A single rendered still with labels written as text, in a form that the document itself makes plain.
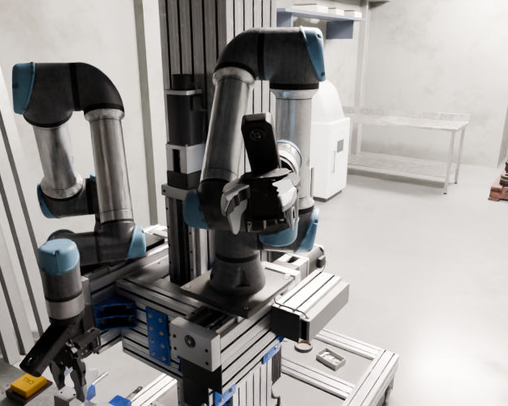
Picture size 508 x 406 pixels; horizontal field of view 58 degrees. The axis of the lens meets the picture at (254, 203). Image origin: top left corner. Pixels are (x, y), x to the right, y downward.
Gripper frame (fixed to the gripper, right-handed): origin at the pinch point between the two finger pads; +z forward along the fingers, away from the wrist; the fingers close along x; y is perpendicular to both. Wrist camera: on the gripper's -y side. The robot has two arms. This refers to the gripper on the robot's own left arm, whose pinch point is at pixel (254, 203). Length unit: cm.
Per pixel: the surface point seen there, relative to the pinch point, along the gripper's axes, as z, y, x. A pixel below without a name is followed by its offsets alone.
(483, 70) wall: -658, 42, -219
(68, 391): -23, 47, 52
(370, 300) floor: -234, 151, -24
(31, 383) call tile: -32, 53, 70
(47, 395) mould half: -24, 49, 58
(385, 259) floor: -303, 153, -42
